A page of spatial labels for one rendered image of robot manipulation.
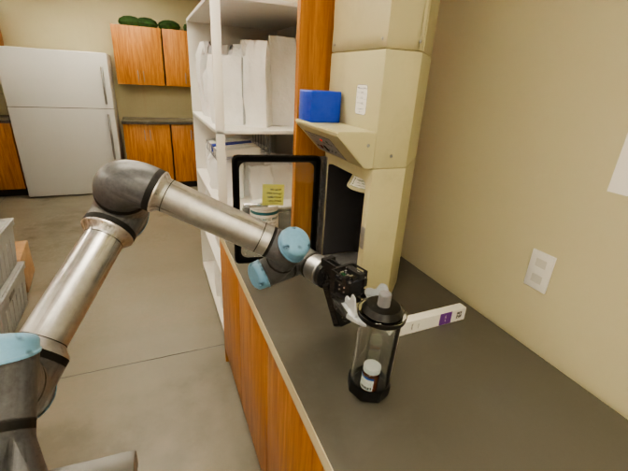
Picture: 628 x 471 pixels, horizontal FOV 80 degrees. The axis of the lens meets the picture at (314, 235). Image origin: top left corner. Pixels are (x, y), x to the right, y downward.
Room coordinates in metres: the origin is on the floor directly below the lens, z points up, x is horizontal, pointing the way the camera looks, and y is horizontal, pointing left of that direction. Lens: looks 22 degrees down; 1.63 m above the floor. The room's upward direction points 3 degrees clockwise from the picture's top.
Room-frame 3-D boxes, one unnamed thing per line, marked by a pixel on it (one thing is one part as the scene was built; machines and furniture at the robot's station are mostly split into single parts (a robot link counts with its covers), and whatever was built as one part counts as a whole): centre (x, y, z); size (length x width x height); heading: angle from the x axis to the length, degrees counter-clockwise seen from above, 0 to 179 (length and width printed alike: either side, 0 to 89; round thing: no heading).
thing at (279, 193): (1.27, 0.14, 1.19); 0.30 x 0.01 x 0.40; 104
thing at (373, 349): (0.71, -0.16, 1.07); 0.11 x 0.11 x 0.21
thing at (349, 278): (0.81, -0.07, 1.18); 0.12 x 0.08 x 0.09; 39
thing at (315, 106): (1.24, 0.01, 1.56); 0.10 x 0.10 x 0.09; 24
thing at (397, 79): (1.23, -0.20, 1.33); 0.32 x 0.25 x 0.77; 24
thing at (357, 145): (1.15, -0.03, 1.46); 0.32 x 0.12 x 0.10; 24
